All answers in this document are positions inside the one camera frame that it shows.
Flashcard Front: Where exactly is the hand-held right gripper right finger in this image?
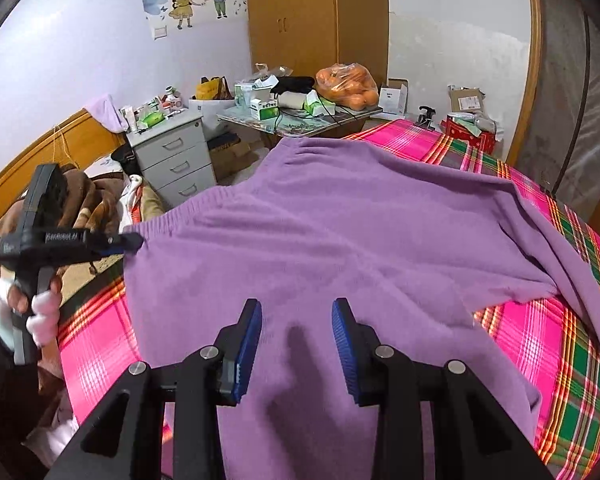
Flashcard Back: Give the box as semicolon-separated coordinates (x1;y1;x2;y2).
331;297;553;480

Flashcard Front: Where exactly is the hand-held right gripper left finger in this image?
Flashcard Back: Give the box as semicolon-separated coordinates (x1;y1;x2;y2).
50;298;263;480

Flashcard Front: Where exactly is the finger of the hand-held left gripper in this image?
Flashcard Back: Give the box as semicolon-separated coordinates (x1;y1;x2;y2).
102;231;144;257

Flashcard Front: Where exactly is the person's left forearm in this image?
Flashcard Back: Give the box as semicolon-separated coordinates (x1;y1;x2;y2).
0;305;66;461

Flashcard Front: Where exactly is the person's left hand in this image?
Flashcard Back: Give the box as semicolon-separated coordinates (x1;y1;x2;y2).
0;279;63;348

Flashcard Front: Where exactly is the beige pillow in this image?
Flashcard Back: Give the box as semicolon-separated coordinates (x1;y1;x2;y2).
122;175;166;226

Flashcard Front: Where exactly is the brown blanket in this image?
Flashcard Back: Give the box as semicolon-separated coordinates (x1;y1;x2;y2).
0;162;131;271

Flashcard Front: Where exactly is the wooden headboard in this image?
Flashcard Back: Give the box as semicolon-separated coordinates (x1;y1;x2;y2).
0;107;131;228

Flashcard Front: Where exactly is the grey drawer cabinet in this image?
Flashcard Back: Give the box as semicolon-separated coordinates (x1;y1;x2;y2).
126;110;218;208

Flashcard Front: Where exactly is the purple towel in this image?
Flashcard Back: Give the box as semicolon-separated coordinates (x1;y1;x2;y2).
83;94;128;135

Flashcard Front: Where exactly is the flat cardboard box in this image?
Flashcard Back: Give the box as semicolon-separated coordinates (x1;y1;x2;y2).
207;135;261;186

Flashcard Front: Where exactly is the yellow bag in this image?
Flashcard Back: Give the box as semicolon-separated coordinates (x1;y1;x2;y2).
196;76;233;102

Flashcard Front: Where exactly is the folding table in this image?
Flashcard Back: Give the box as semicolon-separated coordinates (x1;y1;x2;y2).
216;102;384;148

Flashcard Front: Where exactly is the pink green plaid bed sheet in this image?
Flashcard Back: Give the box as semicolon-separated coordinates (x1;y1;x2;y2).
57;119;600;480

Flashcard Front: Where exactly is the black pouch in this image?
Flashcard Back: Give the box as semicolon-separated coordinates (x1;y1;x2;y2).
271;76;316;96

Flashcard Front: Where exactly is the green tissue pack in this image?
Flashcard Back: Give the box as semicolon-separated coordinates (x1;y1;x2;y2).
302;92;337;116

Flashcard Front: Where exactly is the red box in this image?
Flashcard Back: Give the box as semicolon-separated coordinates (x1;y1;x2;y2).
440;114;498;156

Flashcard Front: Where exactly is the white cardboard box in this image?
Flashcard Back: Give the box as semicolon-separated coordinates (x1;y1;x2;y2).
378;79;410;116

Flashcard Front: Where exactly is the bag of oranges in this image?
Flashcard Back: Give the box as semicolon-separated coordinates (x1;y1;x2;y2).
315;62;380;111

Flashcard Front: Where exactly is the brown cardboard box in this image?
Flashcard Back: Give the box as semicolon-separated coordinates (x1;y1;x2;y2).
447;85;486;113

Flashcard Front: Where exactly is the wooden wardrobe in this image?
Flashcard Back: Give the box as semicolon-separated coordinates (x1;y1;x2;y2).
244;0;390;93

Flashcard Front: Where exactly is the clear plastic sheet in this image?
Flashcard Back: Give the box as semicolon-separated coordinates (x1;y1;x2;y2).
520;0;600;241

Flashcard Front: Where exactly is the wooden door frame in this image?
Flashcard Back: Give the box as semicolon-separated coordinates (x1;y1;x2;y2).
505;0;543;166

